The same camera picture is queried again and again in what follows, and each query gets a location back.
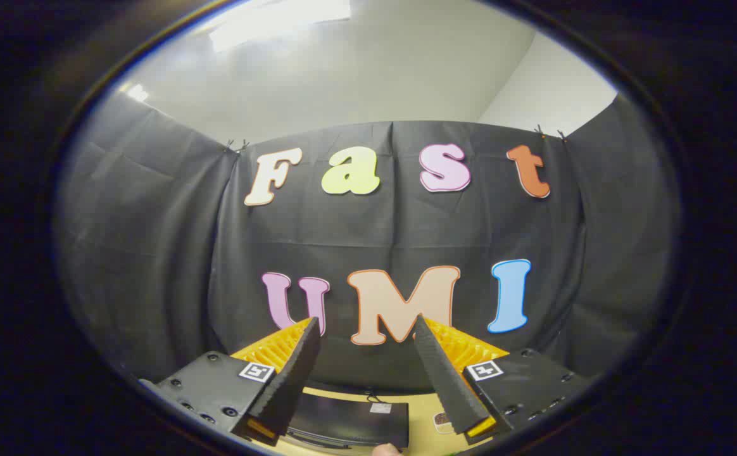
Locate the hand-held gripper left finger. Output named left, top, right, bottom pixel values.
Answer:
left=139, top=317, right=322, bottom=447

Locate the black backdrop cloth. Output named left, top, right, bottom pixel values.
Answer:
left=55, top=92, right=683, bottom=395

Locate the black toaster oven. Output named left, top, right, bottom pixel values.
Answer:
left=285, top=391, right=410, bottom=450

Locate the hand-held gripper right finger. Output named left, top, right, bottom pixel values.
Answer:
left=412, top=313, right=592, bottom=445

